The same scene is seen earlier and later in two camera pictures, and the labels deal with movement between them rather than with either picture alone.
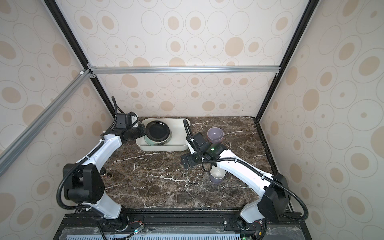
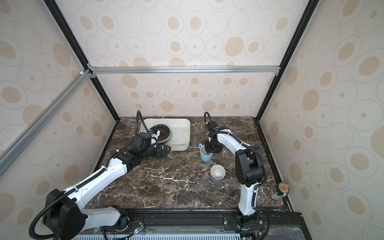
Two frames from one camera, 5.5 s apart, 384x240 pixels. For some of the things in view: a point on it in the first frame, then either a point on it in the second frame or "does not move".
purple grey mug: x=216 y=174 does not move
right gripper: x=188 y=157 → x=208 y=150
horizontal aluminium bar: x=184 y=68 does not move
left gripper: x=142 y=128 → x=159 y=153
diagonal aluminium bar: x=11 y=152 does not move
